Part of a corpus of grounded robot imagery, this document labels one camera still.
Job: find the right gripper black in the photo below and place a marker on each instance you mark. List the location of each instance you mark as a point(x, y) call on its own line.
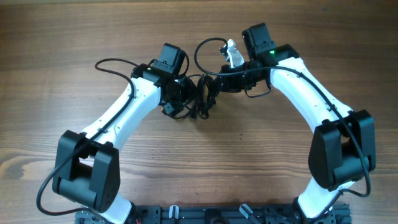
point(229, 84)

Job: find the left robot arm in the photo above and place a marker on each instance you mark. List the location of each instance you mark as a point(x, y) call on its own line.
point(87, 167)

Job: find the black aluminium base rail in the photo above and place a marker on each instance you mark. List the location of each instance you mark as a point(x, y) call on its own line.
point(276, 213)

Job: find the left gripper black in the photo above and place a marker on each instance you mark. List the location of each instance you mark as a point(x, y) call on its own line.
point(191, 90)

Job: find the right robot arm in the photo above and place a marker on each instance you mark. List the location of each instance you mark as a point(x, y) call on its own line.
point(343, 149)

